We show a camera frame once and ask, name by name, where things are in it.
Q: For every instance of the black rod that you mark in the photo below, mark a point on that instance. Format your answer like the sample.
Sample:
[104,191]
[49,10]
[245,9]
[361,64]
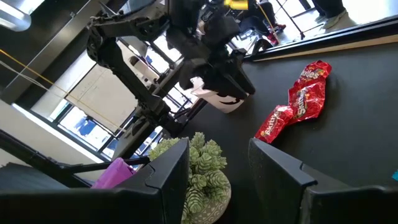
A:
[109,165]

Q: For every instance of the person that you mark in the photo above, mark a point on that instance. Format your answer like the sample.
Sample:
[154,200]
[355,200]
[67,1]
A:
[329,9]
[264,21]

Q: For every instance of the black diagonal frame strut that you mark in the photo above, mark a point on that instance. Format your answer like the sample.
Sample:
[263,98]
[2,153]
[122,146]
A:
[31,152]

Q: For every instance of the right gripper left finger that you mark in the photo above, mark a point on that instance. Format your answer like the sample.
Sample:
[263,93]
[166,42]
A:
[140,205]

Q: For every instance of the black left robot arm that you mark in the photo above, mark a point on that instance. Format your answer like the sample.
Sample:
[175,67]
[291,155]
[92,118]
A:
[124,71]

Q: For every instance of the large red Skittles bag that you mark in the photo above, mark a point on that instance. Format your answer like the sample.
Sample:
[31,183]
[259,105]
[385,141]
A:
[306,99]

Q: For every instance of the purple plastic bucket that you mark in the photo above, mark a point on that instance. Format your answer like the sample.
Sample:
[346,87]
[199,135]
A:
[113,174]

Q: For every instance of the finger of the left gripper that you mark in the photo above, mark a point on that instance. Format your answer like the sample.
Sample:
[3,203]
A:
[191,76]
[230,84]

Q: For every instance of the overhead LED light bar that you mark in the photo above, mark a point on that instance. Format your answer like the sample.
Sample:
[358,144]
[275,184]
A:
[12,15]

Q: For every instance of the white jack-o-lantern bucket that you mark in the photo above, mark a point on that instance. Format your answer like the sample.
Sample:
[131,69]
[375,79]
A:
[224,105]

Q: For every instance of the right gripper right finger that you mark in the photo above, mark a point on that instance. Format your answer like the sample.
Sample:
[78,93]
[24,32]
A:
[280,193]

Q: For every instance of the black frame beam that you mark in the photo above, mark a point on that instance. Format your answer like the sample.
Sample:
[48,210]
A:
[46,56]

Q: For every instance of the beige board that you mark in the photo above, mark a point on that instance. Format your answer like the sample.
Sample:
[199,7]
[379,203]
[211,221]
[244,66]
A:
[102,99]

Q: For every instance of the green succulent in grey pot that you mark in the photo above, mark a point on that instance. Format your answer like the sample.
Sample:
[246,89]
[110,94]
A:
[205,161]

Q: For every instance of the yellow object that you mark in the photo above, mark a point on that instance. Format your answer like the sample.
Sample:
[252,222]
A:
[236,4]

